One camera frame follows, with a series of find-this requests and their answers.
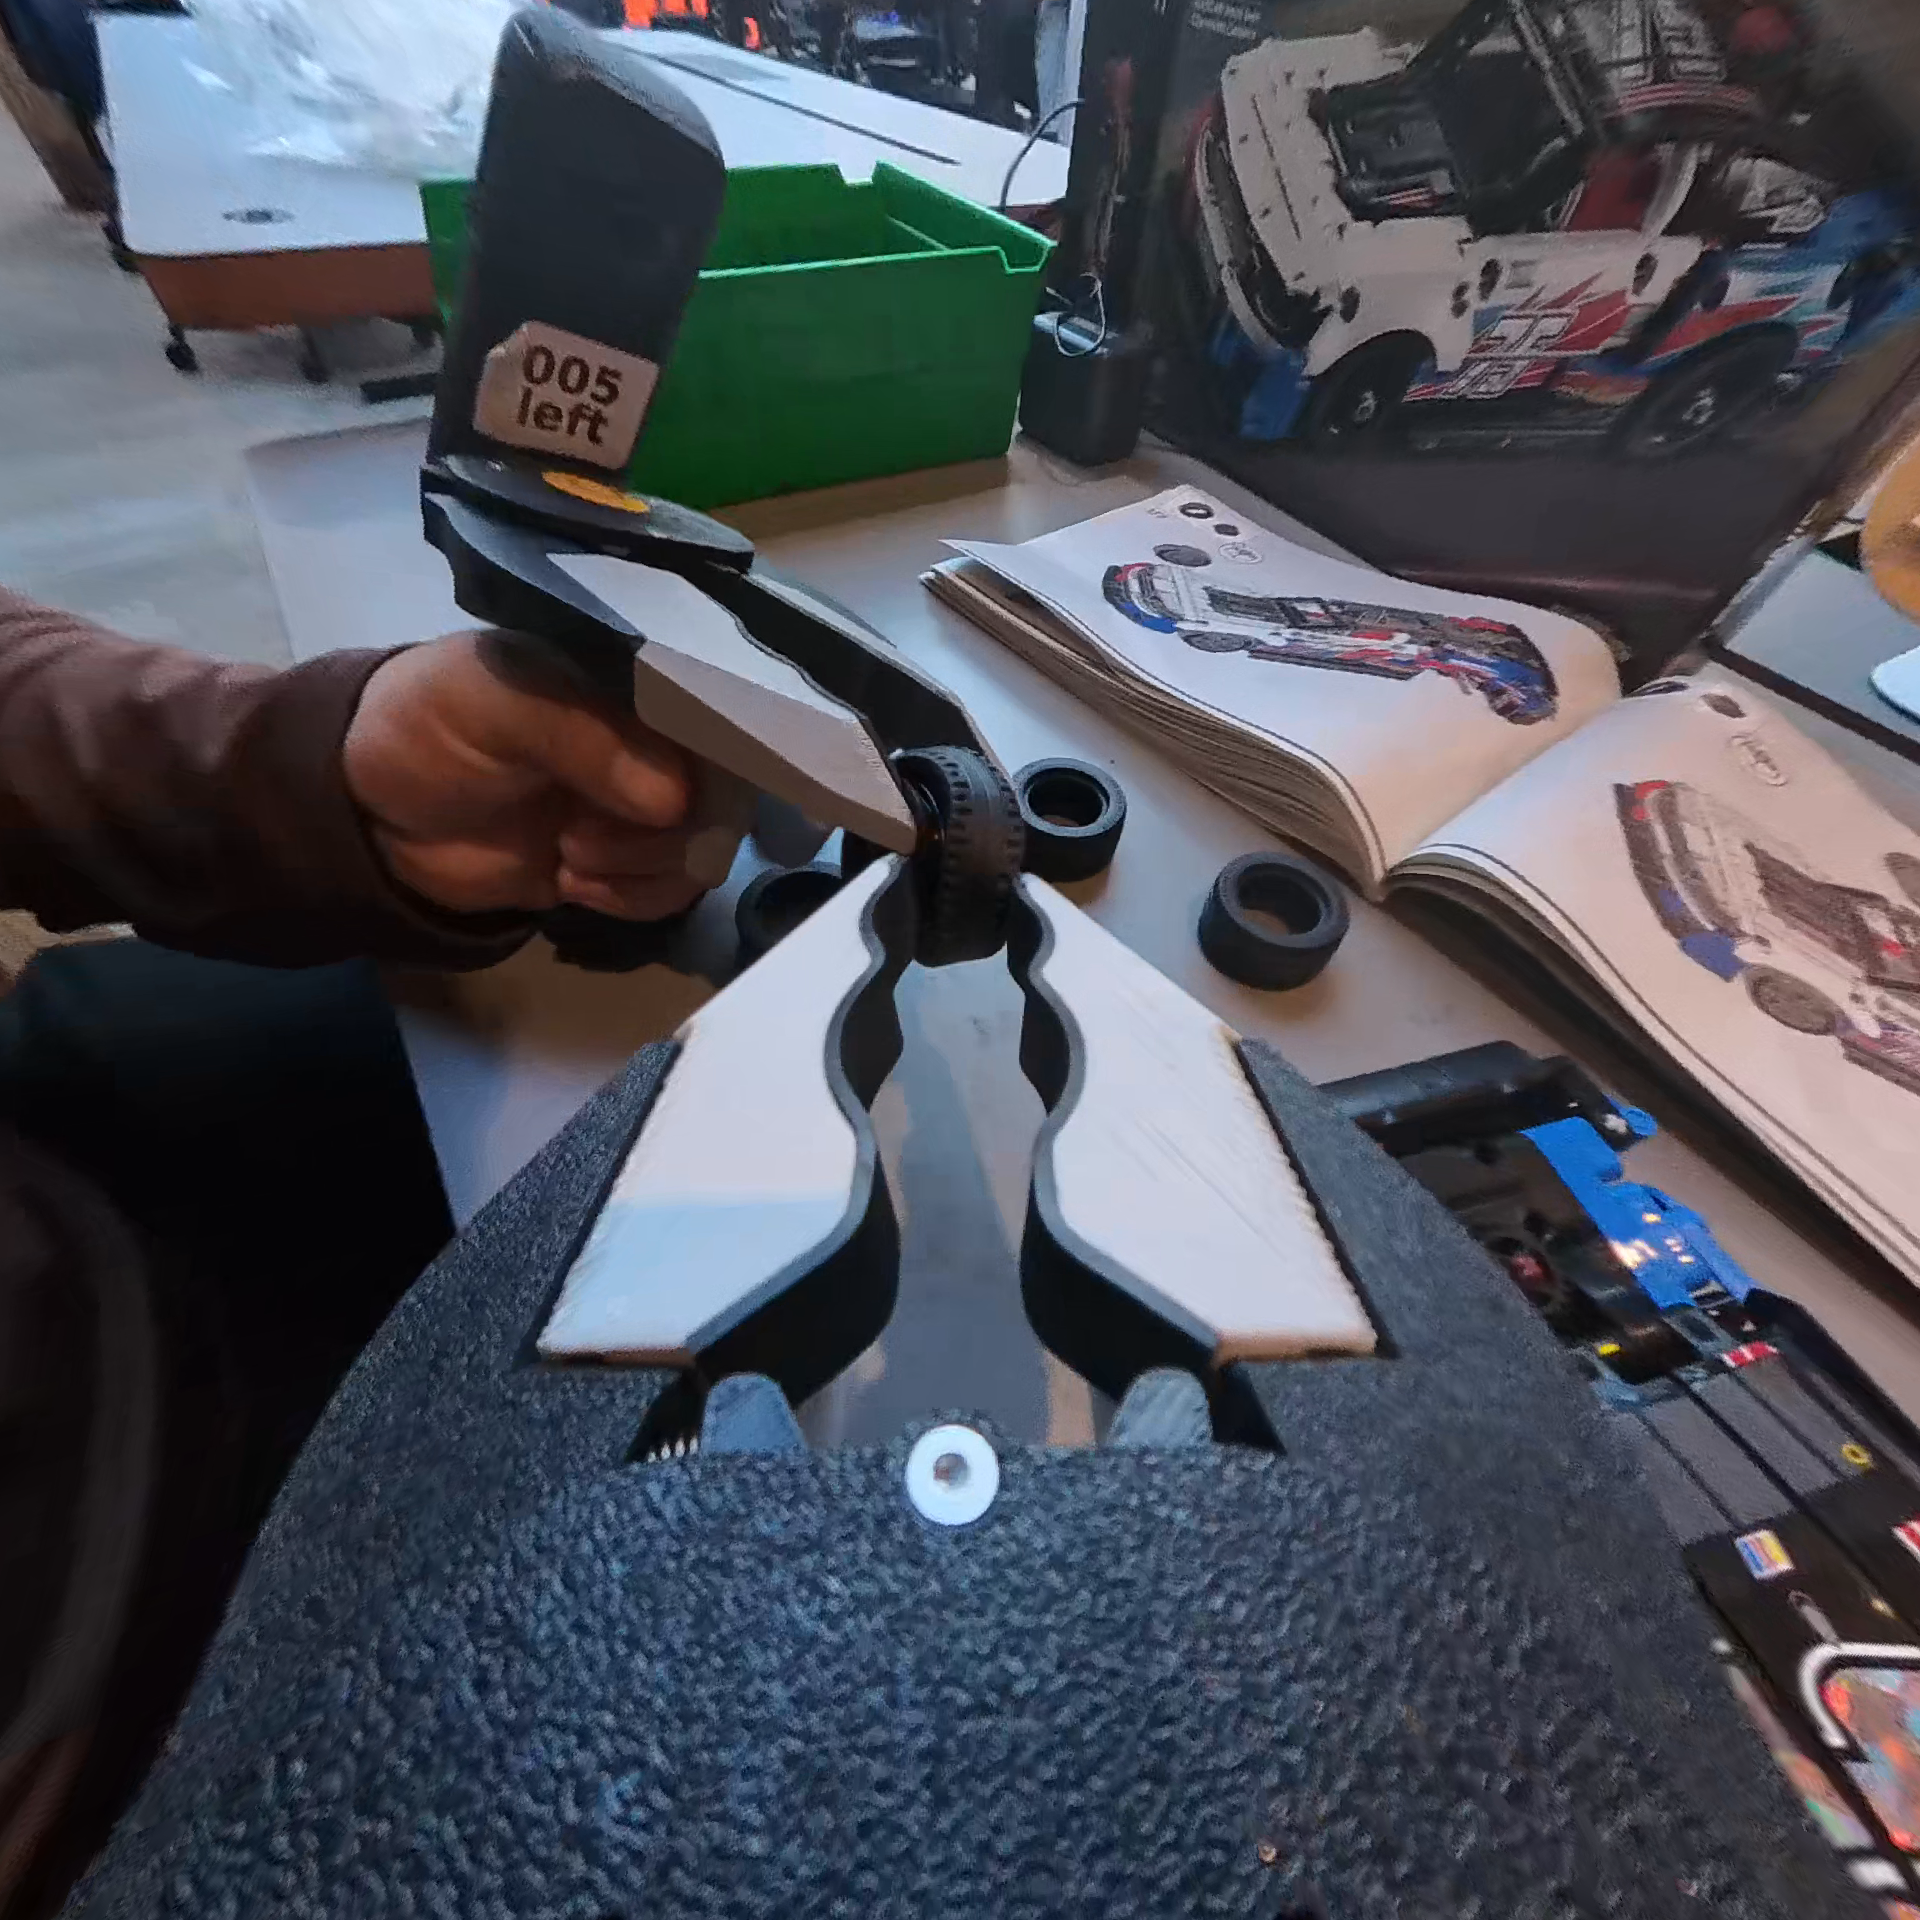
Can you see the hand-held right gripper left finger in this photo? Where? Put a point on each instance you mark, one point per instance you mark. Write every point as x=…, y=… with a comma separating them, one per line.
x=721, y=1202

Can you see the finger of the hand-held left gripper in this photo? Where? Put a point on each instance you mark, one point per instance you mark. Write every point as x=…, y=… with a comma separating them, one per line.
x=870, y=676
x=752, y=721

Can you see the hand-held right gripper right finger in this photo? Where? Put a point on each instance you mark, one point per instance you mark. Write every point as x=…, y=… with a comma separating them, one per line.
x=1186, y=1202

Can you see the black toy wheel rim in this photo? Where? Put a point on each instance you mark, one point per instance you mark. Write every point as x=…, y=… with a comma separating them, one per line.
x=918, y=804

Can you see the black toy tire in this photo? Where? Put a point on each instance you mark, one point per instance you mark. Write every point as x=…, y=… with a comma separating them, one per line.
x=1074, y=856
x=1247, y=959
x=985, y=853
x=758, y=924

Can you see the white brick race car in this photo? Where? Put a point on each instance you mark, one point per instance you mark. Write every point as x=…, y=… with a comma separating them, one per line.
x=1635, y=1246

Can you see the instruction booklet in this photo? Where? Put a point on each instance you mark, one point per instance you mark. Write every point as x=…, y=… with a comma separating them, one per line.
x=1351, y=706

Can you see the person's left forearm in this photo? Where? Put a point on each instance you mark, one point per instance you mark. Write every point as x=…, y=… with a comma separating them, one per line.
x=149, y=783

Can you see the person's left hand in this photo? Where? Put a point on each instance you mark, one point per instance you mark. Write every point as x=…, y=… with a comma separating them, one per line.
x=479, y=768

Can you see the clear plastic bags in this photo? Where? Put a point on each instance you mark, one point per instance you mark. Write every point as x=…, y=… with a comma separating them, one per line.
x=346, y=93

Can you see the green plastic bin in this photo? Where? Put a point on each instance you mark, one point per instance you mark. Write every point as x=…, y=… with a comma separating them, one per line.
x=839, y=360

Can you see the black power adapter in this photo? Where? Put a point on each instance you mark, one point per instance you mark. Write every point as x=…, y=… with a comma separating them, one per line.
x=1081, y=400

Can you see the black printed toy set box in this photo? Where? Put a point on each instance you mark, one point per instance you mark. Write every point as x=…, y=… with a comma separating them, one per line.
x=1500, y=512

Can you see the silver monitor stand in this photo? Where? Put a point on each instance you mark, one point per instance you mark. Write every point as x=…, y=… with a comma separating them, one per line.
x=1904, y=681

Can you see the instruction sheet on wooden board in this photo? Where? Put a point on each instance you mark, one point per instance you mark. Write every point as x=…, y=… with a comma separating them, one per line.
x=1897, y=540

